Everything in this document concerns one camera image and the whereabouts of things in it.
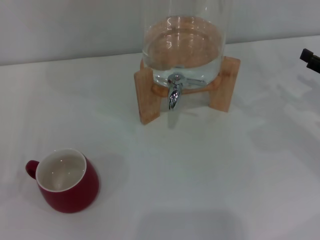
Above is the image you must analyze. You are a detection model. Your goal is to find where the wooden dispenser stand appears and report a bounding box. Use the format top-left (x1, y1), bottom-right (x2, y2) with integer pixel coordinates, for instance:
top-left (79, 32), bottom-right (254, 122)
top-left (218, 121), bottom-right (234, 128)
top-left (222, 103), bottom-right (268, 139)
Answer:
top-left (133, 56), bottom-right (241, 125)

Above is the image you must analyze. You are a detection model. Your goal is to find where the glass water dispenser jar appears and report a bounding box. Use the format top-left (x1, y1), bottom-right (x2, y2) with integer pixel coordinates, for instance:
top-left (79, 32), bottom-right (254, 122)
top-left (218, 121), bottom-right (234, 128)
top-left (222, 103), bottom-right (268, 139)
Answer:
top-left (141, 0), bottom-right (230, 89)

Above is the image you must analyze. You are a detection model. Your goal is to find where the red ceramic cup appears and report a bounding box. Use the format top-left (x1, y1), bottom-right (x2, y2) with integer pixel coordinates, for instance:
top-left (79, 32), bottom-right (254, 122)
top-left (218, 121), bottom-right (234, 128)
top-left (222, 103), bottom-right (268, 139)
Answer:
top-left (25, 147), bottom-right (100, 214)

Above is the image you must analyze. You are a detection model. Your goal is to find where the chrome faucet with lever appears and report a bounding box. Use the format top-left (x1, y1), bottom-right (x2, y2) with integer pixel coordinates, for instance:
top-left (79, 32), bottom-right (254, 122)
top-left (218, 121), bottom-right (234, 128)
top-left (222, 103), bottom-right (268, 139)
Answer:
top-left (166, 72), bottom-right (206, 111)

